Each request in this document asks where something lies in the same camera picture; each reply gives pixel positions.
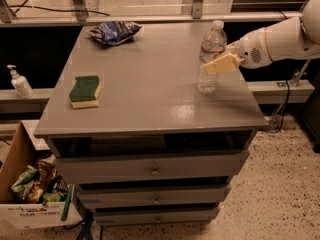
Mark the green handled tool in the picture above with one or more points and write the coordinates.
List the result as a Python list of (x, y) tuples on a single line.
[(67, 203)]

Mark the brown snack bag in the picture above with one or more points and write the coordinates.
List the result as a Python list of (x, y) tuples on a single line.
[(46, 173)]

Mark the white pump soap bottle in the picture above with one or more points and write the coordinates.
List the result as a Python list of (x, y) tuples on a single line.
[(20, 83)]

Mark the bottom grey drawer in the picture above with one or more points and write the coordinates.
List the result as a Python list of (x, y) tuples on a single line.
[(159, 215)]

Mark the grey drawer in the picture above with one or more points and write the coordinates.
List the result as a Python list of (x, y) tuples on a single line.
[(159, 215), (145, 167), (153, 196)]

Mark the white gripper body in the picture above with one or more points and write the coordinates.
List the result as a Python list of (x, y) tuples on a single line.
[(252, 52)]

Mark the green snack bag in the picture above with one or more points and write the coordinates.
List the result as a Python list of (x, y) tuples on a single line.
[(23, 185)]

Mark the clear plastic water bottle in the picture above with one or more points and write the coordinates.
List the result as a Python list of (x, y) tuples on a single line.
[(213, 43)]

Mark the top grey drawer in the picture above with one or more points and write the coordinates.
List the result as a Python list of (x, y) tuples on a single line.
[(145, 167)]

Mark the cardboard box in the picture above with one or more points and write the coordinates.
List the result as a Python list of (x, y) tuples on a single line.
[(47, 212)]

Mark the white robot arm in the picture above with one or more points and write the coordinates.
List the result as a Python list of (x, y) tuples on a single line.
[(296, 38)]

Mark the grey drawer cabinet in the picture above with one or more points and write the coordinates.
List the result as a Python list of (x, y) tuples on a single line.
[(149, 104)]

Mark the metal window rail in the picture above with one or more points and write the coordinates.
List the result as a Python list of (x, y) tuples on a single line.
[(267, 16)]

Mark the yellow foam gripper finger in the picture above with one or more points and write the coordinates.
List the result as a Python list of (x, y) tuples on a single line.
[(233, 47), (223, 64)]

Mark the middle grey drawer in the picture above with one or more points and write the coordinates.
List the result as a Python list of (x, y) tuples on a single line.
[(153, 196)]

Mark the blue chip bag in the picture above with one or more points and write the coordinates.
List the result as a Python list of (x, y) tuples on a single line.
[(114, 33)]

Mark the green yellow sponge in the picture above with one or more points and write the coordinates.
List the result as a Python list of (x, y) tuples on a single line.
[(85, 92)]

